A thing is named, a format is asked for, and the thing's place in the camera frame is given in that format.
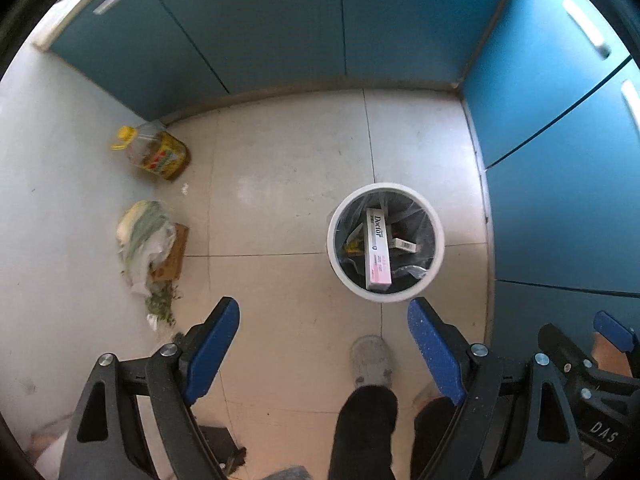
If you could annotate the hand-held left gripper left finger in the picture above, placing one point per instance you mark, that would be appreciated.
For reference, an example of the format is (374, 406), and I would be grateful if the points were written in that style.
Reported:
(210, 350)

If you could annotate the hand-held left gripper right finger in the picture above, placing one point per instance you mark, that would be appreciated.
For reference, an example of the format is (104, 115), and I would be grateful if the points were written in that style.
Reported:
(435, 355)

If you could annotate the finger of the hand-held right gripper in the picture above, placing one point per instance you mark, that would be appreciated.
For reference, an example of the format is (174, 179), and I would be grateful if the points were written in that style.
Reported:
(565, 350)
(615, 331)

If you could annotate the white trash bin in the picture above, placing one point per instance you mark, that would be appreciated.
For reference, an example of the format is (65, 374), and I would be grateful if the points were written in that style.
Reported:
(439, 255)

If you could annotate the small white box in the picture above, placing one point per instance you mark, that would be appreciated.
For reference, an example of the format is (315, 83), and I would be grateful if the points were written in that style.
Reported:
(402, 244)

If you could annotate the pink toothpaste box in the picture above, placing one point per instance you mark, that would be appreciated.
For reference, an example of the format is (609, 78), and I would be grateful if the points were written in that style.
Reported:
(378, 250)

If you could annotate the black bin liner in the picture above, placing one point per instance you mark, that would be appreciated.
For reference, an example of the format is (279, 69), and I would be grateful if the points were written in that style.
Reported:
(420, 227)

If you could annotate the grey slipper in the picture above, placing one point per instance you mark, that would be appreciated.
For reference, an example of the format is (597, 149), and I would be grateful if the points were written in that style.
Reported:
(371, 360)

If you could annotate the green vegetable scraps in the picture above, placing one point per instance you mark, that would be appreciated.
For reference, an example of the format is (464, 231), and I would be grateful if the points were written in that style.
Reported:
(162, 305)

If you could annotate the brown cardboard box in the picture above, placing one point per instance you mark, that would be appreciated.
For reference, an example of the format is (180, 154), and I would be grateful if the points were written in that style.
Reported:
(175, 255)

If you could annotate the cabbage in plastic bag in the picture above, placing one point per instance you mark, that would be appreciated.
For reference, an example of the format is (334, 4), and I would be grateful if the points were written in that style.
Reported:
(142, 240)

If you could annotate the blue kitchen cabinet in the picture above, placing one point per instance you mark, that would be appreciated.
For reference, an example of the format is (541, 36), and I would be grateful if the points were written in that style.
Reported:
(260, 25)
(560, 160)

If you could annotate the yellow cooking oil bottle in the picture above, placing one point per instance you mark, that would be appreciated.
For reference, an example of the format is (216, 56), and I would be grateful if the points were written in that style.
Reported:
(160, 152)

